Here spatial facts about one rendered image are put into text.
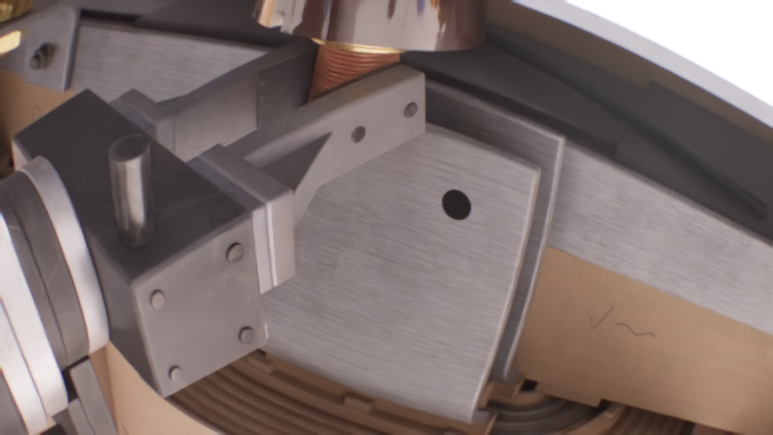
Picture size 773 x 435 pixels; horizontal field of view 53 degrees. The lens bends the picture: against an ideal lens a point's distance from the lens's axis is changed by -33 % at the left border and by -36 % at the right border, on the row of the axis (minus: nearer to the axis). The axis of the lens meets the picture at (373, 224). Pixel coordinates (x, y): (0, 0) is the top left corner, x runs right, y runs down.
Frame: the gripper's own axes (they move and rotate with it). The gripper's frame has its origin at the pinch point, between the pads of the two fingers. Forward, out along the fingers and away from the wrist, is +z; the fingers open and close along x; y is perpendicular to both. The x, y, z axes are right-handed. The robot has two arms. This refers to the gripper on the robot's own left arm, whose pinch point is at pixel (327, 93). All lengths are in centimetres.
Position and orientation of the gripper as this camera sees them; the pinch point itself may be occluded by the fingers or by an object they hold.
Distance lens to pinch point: 39.8
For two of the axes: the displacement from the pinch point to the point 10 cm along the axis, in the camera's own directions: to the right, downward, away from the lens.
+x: -6.9, -4.2, 5.8
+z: 7.2, -4.1, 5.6
